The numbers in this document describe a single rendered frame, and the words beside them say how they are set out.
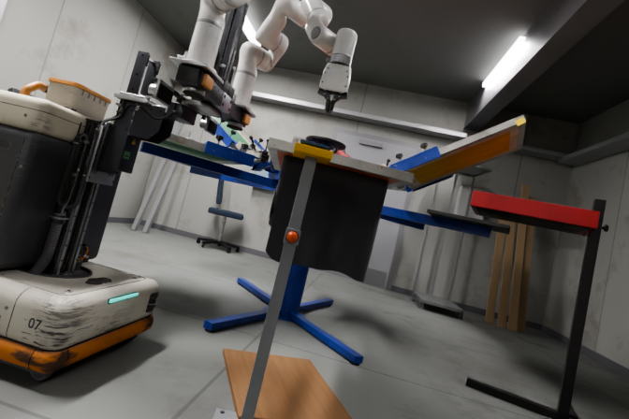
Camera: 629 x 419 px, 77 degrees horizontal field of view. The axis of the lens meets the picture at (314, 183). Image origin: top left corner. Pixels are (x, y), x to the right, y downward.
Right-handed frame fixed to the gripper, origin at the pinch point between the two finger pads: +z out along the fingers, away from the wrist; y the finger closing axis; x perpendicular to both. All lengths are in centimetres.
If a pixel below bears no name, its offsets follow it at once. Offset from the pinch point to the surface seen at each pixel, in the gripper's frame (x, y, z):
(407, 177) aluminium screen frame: 21.8, 33.3, 15.0
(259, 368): -4, -1, 90
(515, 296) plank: 390, 219, 71
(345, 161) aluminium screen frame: 16.8, 8.7, 14.9
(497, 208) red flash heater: 96, 91, 9
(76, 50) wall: 247, -331, -80
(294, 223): -4.6, -1.3, 42.8
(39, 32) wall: 198, -332, -76
